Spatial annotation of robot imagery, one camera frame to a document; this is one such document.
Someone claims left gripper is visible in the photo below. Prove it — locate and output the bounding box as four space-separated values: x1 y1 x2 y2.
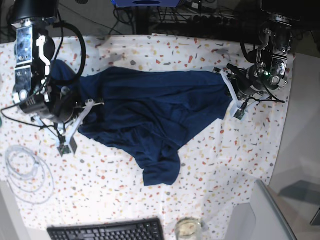
226 63 265 100

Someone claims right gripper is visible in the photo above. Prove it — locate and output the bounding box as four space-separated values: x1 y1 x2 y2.
37 90 80 124

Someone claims dark blue t-shirt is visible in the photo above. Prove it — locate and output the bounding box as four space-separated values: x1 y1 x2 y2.
49 59 234 186

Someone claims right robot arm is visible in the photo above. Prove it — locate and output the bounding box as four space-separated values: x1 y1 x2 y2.
11 0 87 124

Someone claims terrazzo pattern table cloth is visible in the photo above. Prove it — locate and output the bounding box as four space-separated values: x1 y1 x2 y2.
0 43 295 240

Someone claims blue box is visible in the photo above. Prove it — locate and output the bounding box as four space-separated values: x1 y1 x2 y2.
111 0 186 8

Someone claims black computer keyboard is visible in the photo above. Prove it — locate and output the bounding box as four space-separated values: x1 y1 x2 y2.
47 218 165 240

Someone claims clear glass jar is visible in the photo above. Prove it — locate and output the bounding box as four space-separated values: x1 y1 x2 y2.
175 217 202 240

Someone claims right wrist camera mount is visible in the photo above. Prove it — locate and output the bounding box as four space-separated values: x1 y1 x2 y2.
30 98 104 156

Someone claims coiled white cable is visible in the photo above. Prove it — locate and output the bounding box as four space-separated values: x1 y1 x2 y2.
4 144 55 206

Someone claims black wire rack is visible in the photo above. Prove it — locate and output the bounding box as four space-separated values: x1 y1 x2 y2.
149 5 237 24

